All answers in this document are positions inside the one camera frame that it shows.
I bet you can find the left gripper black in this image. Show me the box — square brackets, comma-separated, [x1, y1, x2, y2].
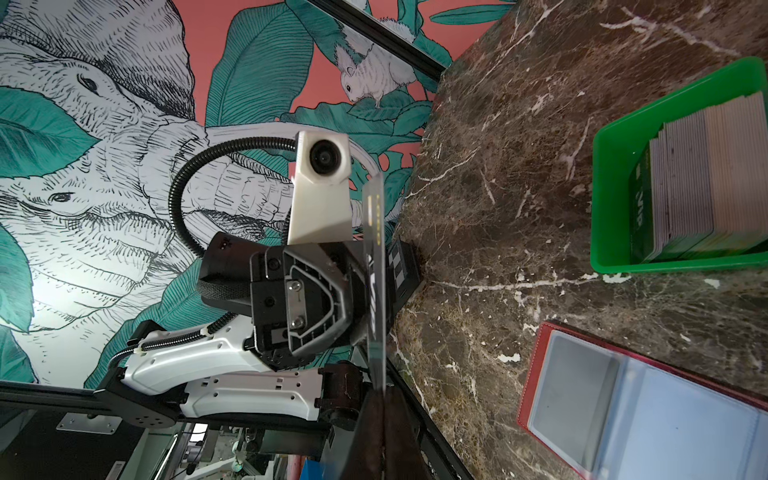
[197, 232, 369, 368]

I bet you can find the checkerboard calibration tag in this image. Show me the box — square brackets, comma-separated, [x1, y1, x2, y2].
[388, 240, 422, 316]

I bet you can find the left black frame post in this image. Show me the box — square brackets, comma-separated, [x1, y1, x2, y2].
[309, 0, 445, 82]

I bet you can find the green plastic tray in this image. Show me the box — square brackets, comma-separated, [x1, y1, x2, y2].
[590, 57, 767, 274]

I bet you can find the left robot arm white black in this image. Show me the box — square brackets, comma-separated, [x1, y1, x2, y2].
[95, 232, 369, 429]

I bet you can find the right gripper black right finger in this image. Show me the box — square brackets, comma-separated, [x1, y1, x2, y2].
[384, 387, 429, 480]

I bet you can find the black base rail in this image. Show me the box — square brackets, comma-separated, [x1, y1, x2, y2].
[1, 381, 179, 429]

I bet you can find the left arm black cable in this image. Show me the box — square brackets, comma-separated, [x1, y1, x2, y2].
[167, 136, 299, 259]

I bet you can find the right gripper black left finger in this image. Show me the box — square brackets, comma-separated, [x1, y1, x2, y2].
[340, 390, 384, 480]

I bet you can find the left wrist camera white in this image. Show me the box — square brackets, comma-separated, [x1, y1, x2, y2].
[287, 130, 353, 245]

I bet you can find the stack of credit cards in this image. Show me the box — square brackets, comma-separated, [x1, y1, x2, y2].
[628, 92, 767, 263]

